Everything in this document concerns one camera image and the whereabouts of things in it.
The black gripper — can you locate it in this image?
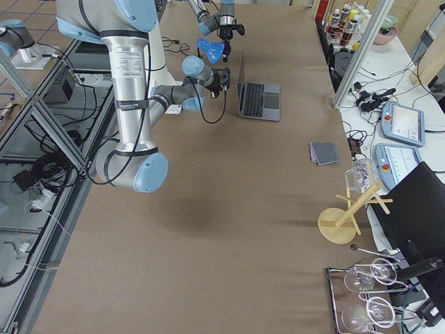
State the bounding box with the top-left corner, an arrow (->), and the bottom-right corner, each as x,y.
209,67 -> 230,98
218,24 -> 245,63

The grey laptop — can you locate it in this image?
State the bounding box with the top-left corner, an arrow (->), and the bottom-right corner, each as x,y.
236,51 -> 282,122

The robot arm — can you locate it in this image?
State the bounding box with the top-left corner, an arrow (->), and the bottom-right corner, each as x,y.
188,1 -> 245,64
56,1 -> 230,193

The blue desk lamp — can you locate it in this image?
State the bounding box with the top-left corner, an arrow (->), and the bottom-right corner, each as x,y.
197,38 -> 225,65

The folded grey cloth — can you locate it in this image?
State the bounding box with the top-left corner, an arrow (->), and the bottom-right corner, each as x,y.
309,142 -> 340,166

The pink bowl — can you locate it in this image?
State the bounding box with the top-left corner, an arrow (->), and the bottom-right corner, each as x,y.
373,26 -> 398,45

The clear glass mug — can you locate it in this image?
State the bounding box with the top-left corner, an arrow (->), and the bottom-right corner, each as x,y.
345,159 -> 381,193

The wooden mug tree stand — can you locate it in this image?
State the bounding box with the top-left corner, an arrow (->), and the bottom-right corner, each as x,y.
318,182 -> 394,244

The upper blue teach pendant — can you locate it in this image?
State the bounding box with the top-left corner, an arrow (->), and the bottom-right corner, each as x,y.
381,102 -> 425,148

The blue teach pendant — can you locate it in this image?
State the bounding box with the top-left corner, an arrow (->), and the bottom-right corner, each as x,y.
375,143 -> 422,190
381,102 -> 425,148

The lower blue teach pendant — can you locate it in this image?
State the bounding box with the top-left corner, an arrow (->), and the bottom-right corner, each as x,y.
375,143 -> 422,190

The black monitor back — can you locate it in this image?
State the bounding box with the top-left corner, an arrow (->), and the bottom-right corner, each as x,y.
368,161 -> 445,286

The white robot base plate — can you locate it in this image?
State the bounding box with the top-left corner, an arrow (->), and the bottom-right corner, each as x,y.
165,104 -> 182,115

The aluminium frame post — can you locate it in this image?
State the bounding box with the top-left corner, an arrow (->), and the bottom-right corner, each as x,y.
332,0 -> 394,109

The wire glass rack tray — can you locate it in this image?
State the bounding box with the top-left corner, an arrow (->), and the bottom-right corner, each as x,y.
326,257 -> 417,333

